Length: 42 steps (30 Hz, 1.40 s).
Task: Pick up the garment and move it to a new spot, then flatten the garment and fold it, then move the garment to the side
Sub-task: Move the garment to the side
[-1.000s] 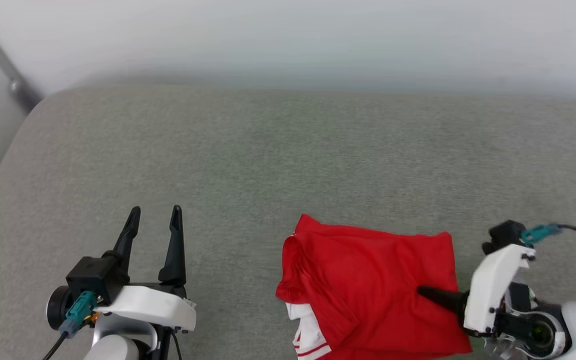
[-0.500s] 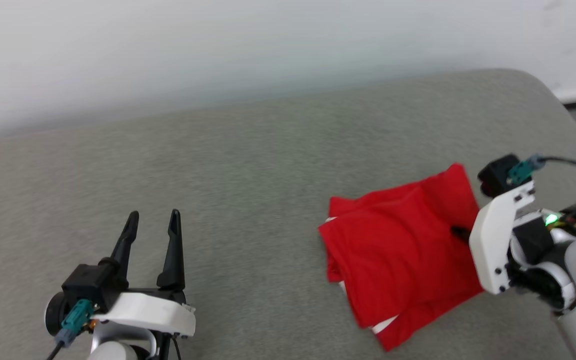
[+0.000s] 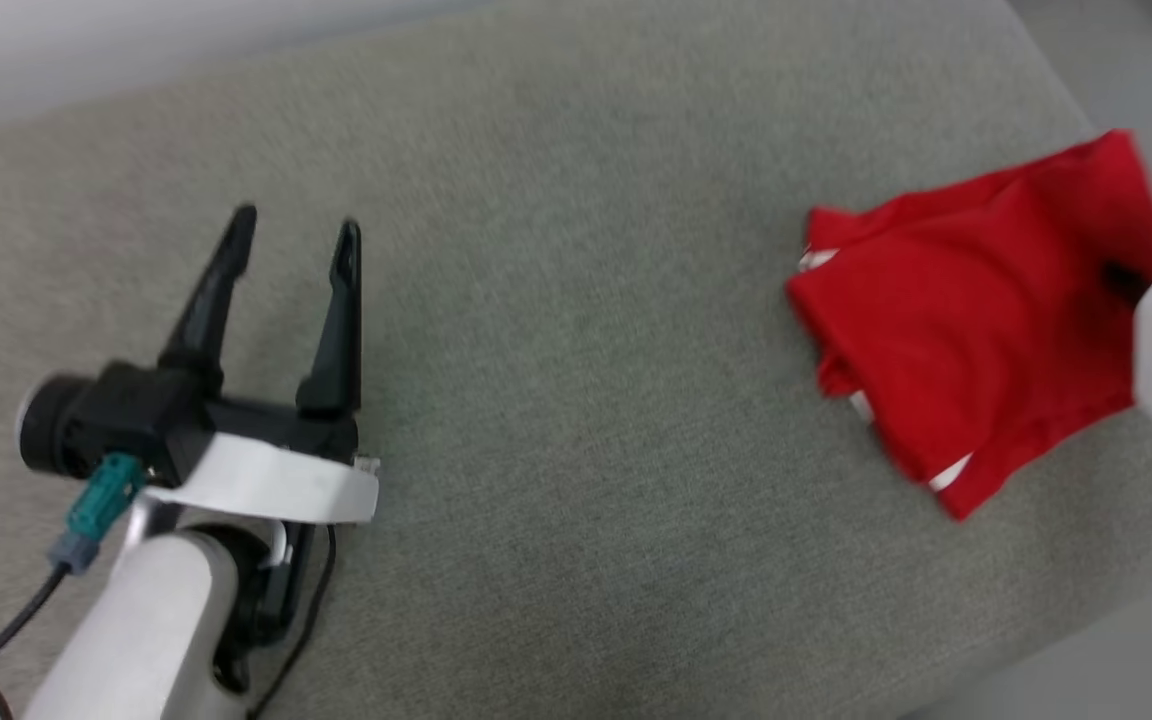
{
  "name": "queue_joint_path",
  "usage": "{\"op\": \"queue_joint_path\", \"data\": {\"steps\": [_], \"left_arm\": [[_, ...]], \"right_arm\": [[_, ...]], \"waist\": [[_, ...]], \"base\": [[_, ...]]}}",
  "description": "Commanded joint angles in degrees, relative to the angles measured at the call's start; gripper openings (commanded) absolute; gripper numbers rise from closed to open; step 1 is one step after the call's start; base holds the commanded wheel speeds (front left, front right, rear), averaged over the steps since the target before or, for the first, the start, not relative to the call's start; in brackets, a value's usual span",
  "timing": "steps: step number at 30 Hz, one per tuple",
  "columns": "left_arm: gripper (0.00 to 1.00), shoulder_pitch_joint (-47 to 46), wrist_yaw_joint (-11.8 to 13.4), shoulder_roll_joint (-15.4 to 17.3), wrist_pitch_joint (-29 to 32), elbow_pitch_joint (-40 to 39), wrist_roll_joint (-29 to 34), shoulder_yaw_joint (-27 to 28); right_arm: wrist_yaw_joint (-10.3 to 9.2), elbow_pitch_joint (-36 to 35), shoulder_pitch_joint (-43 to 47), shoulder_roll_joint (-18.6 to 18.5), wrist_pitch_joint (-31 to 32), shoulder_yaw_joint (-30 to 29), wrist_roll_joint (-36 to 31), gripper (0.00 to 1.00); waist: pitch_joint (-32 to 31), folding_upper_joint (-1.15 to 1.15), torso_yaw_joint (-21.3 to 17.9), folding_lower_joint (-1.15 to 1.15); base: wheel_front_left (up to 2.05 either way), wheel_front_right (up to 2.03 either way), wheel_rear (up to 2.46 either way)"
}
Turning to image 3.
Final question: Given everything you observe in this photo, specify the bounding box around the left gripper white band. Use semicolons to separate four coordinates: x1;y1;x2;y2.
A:
141;205;380;526

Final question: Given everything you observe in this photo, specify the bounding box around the black cable with teal connector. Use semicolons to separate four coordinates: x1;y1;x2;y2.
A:
0;452;147;701

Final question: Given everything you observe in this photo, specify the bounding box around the thin black cable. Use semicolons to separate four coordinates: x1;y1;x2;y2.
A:
246;525;337;720

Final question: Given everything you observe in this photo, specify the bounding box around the red garment with white stripes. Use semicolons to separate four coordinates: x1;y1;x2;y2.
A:
786;130;1152;522

